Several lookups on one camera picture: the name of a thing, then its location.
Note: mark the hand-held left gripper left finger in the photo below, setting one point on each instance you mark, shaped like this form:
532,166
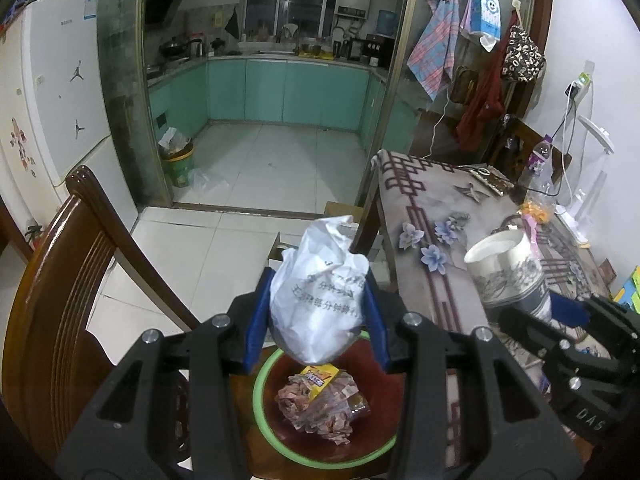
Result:
257,320

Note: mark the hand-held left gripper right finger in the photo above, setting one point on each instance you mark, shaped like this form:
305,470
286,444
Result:
377,330

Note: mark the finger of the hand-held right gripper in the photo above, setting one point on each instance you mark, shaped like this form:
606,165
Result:
525,330
595,310

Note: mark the white patterned mug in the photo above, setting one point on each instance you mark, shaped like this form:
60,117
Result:
505,275

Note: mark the pink strawberry snack packet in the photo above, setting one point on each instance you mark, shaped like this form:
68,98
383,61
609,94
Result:
320,410

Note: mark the green rimmed red basin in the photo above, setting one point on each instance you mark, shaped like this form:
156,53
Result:
380,435

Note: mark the green trash bin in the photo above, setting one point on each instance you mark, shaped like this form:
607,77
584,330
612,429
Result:
177,162

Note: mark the colourful block box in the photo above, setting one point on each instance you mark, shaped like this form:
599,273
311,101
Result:
632,287

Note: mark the open cardboard box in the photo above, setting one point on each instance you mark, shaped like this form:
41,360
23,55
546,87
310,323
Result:
280,255

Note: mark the yellow snack packet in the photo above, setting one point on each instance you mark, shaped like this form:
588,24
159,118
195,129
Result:
320,380

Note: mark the pink wrapper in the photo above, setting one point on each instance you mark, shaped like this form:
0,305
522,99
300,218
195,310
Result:
532,235

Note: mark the yellow chips bag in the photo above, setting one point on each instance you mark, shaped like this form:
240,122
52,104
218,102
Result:
537,210

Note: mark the patterned floral tablecloth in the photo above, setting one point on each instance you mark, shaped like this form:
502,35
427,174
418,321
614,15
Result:
430,210

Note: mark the white plastic floor bag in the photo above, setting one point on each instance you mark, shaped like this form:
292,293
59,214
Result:
207,181

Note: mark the brown striped packet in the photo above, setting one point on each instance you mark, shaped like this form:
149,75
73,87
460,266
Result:
492,182

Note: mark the purple label water bottle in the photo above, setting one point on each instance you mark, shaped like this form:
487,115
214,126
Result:
537,160

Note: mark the white desk lamp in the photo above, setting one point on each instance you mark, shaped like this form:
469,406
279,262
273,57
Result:
597,132

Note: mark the dark wooden chair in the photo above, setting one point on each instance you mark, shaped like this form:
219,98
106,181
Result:
520,140

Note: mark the brown wooden chair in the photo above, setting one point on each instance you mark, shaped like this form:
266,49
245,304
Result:
60,310

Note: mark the red hanging garment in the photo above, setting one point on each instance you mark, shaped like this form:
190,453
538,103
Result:
482,105

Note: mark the teal kitchen cabinets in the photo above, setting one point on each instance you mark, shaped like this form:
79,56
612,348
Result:
280,90

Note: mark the brown letter print bag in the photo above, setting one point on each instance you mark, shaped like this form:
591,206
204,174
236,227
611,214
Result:
522,55

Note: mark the black countertop appliance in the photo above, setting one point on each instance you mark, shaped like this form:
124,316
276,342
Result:
375,50

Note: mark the black wok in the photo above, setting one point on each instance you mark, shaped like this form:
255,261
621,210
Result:
177,47

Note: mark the pink blue checkered towel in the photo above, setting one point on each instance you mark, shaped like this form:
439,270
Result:
435,45

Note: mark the white refrigerator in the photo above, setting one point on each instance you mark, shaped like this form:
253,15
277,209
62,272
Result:
55,110

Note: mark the blue water jug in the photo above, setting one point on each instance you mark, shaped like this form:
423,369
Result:
386,22

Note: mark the blue white hanging bag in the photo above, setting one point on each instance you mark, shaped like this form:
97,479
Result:
482,10

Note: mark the white wall power strip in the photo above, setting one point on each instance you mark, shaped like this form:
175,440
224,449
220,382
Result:
580,85

